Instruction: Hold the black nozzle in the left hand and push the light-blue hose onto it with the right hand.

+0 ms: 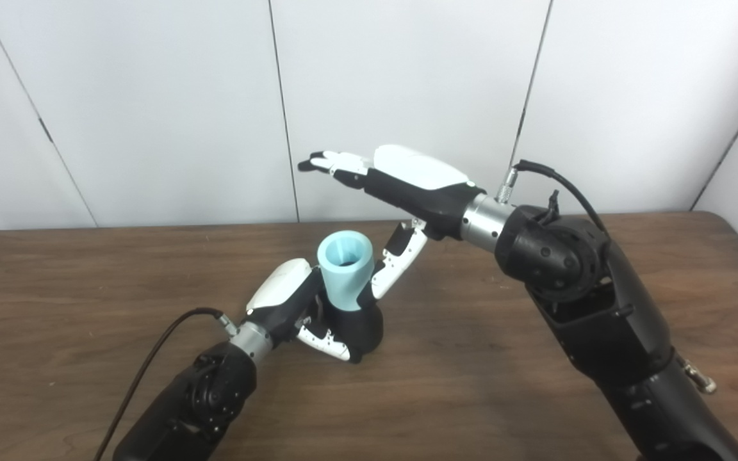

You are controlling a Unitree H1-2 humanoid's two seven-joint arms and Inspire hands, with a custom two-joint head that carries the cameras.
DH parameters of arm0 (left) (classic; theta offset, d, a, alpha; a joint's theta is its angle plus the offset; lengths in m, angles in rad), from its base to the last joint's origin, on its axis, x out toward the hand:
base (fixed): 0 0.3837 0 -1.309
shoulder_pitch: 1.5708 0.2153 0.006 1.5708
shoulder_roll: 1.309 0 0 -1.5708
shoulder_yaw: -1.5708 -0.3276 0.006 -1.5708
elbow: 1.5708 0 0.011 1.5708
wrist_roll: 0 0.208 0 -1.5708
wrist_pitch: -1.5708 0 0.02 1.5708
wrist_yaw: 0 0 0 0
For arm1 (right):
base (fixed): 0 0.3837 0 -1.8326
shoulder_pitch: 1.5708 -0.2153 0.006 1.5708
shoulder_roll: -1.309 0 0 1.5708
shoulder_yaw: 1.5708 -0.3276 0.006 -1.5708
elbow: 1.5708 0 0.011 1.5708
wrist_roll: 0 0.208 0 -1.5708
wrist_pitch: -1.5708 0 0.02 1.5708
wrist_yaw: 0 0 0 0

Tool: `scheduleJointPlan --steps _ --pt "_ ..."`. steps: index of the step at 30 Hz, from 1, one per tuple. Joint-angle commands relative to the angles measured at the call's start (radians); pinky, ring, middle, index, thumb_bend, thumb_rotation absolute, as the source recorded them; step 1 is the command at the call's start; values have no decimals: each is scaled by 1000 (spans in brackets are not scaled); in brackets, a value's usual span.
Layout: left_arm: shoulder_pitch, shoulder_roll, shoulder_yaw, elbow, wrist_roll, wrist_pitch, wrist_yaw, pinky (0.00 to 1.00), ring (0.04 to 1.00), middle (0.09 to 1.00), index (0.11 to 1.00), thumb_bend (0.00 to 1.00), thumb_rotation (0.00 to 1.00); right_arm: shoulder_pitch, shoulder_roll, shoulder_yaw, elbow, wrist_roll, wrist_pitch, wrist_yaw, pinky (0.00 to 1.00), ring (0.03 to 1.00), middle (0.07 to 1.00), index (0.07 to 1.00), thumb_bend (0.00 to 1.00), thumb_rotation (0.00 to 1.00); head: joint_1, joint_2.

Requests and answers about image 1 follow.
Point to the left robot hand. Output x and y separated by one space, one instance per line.
279 294

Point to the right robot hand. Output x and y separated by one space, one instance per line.
420 186

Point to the black nozzle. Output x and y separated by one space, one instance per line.
362 330

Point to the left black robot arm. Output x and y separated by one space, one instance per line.
196 403

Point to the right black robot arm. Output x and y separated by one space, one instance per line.
599 320

